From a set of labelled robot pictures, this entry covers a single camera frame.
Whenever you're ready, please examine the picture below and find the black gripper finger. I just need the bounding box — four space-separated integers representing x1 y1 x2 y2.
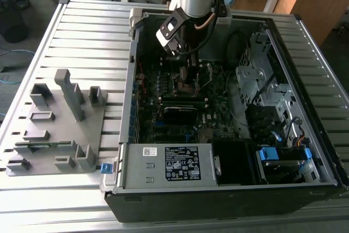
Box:
178 65 189 84
189 52 198 84

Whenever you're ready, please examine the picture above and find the thin metal locking lever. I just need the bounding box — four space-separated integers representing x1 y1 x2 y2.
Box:
169 60 177 92

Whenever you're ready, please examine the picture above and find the silver CPU plate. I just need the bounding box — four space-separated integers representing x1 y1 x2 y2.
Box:
178 79 197 94

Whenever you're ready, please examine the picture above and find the metal socket cover frame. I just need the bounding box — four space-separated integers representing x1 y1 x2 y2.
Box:
195 63 214 92

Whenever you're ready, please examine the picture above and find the metal CPU socket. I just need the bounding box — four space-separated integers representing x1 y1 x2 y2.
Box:
170 72 204 98

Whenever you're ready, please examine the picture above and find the black graphics card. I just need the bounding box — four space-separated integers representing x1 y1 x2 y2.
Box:
163 104 199 125

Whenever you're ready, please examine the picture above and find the green motherboard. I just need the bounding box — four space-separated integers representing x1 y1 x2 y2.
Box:
135 58 238 144

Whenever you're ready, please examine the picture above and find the silver metal drive cage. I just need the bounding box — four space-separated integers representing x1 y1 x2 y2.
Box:
234 21 300 146

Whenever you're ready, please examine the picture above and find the grey case release latch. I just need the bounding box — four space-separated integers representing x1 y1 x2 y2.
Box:
128 8 145 40

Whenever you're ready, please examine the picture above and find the brown chipset heatsink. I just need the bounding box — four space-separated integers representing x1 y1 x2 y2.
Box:
198 128 215 143

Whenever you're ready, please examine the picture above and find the grey power supply unit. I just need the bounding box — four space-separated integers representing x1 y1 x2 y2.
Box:
116 142 220 190

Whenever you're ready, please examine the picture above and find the blue disk carrier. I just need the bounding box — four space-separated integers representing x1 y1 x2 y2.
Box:
257 146 313 184

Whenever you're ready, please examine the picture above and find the black open PC case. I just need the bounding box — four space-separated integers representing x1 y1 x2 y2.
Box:
99 6 349 224

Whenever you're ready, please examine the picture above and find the grey parts rack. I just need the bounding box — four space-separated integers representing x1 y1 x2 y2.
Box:
5 68 109 177

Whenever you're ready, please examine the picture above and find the green RAM stick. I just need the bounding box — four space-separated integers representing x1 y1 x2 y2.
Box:
28 141 73 149

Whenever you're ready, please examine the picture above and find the black mesh wastebasket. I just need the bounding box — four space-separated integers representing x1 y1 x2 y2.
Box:
0 0 31 44

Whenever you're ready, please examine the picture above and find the black camera cable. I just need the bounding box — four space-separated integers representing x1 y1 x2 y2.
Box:
178 0 219 56

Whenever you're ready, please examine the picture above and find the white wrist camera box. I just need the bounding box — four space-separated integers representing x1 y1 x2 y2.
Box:
155 14 186 54

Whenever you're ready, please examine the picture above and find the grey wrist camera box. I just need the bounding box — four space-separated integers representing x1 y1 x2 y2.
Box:
216 14 233 26

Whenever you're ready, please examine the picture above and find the thick black cable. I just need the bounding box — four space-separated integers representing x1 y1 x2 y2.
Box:
250 74 276 106
225 30 248 66

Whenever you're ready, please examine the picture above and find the thin red wire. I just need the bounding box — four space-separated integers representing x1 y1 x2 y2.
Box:
137 61 148 94

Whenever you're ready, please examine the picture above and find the black plastic drive bracket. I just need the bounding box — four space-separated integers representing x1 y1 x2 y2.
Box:
244 104 281 139

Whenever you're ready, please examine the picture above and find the orange yellow wire bundle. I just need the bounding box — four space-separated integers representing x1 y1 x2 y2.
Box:
291 132 310 149

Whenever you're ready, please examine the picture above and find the blue floor cable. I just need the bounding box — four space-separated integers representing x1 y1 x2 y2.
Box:
0 49 36 85

